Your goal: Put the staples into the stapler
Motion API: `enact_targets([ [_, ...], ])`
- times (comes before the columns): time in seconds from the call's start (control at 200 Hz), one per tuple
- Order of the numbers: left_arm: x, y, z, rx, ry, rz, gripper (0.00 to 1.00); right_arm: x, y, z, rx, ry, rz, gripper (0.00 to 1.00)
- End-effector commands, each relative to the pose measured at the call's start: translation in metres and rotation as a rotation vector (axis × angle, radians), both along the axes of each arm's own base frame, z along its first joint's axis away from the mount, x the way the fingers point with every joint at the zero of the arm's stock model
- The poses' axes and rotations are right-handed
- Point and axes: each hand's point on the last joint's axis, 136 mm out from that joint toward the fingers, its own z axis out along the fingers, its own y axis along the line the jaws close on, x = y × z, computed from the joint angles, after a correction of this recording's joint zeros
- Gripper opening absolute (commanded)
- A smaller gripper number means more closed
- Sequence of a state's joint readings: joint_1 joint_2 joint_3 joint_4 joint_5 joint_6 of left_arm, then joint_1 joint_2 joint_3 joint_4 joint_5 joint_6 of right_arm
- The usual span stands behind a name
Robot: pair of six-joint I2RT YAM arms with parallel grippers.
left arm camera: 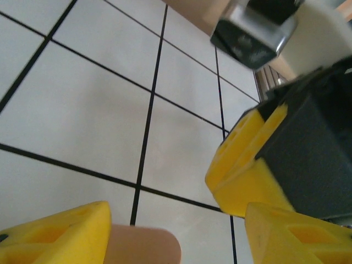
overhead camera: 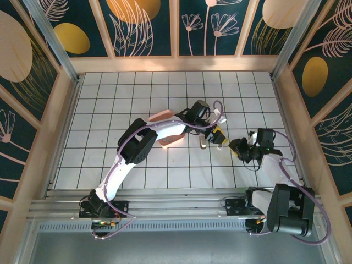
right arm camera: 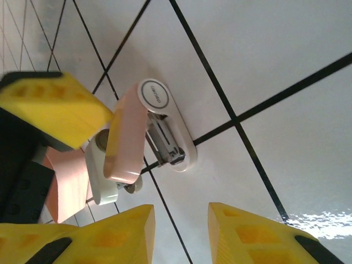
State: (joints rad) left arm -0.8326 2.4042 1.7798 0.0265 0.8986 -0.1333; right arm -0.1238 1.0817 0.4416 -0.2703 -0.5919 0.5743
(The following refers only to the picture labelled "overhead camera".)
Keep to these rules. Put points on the aluminium corner post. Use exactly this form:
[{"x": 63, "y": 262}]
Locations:
[
  {"x": 55, "y": 46},
  {"x": 288, "y": 44}
]

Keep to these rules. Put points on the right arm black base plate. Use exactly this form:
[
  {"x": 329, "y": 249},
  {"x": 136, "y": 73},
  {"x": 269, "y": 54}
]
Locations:
[{"x": 233, "y": 206}]

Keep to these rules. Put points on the wall panel ochre oval fern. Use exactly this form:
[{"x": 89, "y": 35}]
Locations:
[{"x": 330, "y": 82}]

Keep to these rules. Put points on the perforated metal strip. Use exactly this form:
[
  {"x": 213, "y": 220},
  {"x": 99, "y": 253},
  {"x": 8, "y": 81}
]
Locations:
[{"x": 176, "y": 226}]

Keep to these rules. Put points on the pink plastic tray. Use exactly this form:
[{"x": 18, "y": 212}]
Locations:
[{"x": 160, "y": 115}]

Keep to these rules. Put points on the wall panel white flower stems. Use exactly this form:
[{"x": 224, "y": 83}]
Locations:
[{"x": 203, "y": 41}]

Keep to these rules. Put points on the wall panel orange circle leaves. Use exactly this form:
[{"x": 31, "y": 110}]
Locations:
[{"x": 143, "y": 33}]

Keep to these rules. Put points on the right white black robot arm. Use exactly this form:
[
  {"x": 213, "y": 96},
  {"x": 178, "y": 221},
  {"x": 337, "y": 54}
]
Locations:
[{"x": 291, "y": 209}]

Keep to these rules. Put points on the aluminium mounting rail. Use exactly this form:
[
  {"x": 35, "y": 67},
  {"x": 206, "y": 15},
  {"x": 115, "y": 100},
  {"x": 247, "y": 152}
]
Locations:
[{"x": 176, "y": 203}]

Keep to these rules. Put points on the wall panel pink leaf outlines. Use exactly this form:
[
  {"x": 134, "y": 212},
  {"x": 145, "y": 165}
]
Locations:
[{"x": 335, "y": 148}]

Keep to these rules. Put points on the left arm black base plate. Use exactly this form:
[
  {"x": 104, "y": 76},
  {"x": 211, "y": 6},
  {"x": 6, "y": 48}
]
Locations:
[{"x": 121, "y": 206}]

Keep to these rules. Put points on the aluminium side rail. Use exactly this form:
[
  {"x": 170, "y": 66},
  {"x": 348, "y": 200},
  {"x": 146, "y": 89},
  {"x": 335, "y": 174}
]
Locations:
[
  {"x": 281, "y": 104},
  {"x": 72, "y": 104}
]

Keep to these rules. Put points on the wall panel yellow oval feather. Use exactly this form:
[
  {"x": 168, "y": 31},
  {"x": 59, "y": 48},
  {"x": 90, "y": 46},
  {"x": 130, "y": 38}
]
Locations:
[{"x": 82, "y": 27}]

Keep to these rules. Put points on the grey metal panel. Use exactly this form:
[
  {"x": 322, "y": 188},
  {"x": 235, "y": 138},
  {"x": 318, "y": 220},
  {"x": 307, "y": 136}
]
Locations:
[{"x": 176, "y": 247}]

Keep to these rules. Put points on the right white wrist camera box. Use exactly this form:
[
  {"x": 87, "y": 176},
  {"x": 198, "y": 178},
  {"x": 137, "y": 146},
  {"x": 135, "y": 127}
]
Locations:
[{"x": 254, "y": 137}]

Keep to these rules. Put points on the wall panel large cream disc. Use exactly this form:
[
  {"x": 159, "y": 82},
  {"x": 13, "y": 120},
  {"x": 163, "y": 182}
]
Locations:
[{"x": 27, "y": 82}]

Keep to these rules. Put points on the wall panel single white flower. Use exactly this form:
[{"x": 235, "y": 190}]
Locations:
[{"x": 13, "y": 154}]

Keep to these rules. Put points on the wall panel cream circle grass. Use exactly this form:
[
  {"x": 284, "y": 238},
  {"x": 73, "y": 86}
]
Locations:
[{"x": 255, "y": 41}]

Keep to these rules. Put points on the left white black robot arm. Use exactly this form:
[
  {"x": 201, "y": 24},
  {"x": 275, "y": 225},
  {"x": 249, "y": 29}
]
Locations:
[{"x": 121, "y": 173}]

